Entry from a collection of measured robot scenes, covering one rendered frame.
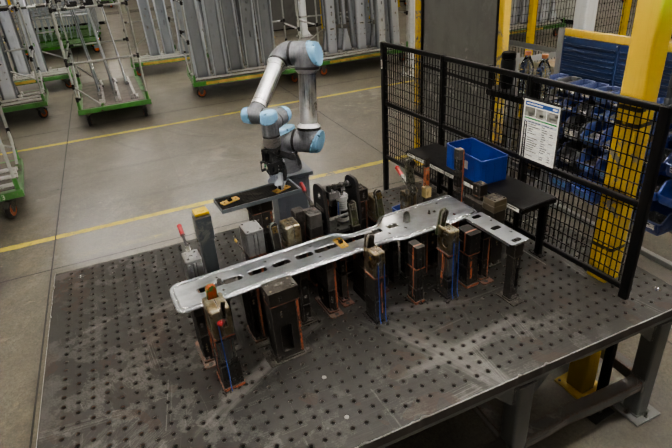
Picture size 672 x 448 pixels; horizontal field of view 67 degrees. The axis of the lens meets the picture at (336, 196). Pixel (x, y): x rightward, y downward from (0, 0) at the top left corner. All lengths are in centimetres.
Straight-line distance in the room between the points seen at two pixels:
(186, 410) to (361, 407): 62
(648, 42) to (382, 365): 154
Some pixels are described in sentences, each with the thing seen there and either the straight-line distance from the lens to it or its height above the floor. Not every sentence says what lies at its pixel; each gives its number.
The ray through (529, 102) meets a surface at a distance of 256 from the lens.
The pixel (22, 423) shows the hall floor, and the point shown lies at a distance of 335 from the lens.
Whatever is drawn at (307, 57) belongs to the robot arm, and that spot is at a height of 168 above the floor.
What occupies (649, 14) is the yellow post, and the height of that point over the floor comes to 185.
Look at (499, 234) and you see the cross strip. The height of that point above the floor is 100.
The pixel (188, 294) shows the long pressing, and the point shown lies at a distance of 202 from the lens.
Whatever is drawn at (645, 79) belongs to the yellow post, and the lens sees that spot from 226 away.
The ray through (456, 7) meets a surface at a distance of 459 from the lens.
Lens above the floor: 214
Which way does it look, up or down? 26 degrees down
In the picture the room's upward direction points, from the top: 4 degrees counter-clockwise
